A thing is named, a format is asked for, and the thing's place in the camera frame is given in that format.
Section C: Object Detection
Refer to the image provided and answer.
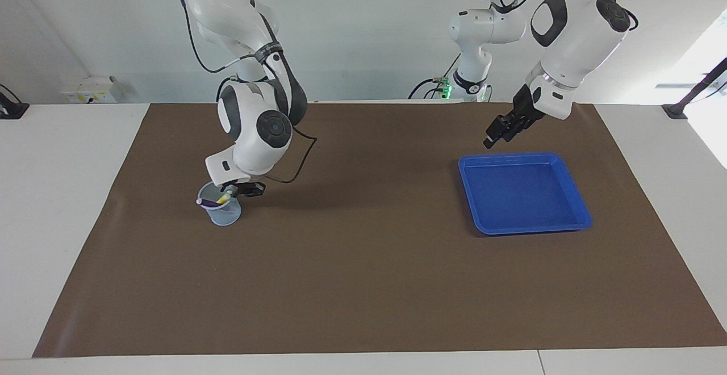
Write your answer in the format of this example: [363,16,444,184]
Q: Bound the brown table mat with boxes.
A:
[32,101,727,359]

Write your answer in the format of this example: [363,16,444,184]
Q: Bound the black stand with pole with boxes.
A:
[662,57,727,120]

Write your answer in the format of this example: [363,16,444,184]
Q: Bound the black table clamp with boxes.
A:
[0,84,30,120]

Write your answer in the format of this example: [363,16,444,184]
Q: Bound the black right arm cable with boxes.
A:
[161,0,317,185]

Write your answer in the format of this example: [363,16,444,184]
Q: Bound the blue plastic tray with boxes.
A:
[458,152,593,236]

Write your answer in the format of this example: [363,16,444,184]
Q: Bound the blue mesh pen cup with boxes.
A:
[197,181,243,227]

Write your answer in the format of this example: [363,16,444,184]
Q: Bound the black left base cable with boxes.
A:
[408,51,462,100]

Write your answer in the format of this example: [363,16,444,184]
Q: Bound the white wall socket box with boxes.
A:
[60,76,118,105]

